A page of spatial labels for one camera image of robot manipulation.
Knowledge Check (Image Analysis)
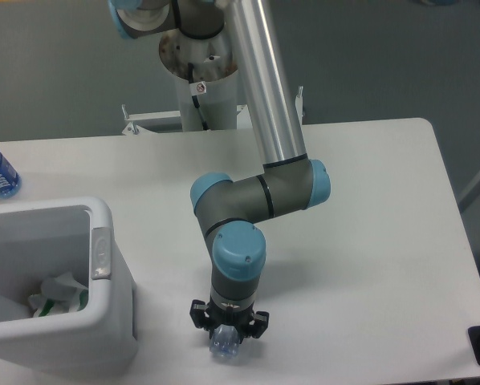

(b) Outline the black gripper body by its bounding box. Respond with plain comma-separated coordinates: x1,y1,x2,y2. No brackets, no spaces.
205,301,257,333

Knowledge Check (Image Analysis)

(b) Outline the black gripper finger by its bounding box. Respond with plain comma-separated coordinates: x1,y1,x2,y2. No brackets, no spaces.
238,311,270,341
189,299,214,339

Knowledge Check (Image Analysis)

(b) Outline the clear plastic bottle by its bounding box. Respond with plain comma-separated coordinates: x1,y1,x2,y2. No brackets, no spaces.
209,325,241,364

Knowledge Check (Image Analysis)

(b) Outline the white paper wrapper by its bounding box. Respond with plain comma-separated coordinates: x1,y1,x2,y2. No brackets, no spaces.
40,271,88,302

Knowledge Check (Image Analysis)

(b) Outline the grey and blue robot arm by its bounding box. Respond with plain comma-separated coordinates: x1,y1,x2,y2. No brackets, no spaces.
108,1,331,343

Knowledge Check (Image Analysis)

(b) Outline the trash inside the can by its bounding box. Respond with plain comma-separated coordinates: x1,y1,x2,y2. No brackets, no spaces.
28,289,88,318

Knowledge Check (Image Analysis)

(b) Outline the white plastic trash can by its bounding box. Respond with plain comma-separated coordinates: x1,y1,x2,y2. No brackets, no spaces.
0,197,137,371

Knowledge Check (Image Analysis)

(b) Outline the white metal base frame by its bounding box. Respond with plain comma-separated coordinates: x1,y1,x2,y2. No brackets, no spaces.
120,84,307,136

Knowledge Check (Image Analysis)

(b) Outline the black cable on pedestal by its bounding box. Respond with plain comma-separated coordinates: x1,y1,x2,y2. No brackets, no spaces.
186,62,209,131

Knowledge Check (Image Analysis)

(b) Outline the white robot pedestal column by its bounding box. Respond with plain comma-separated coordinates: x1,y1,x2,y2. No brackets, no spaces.
159,29,238,132

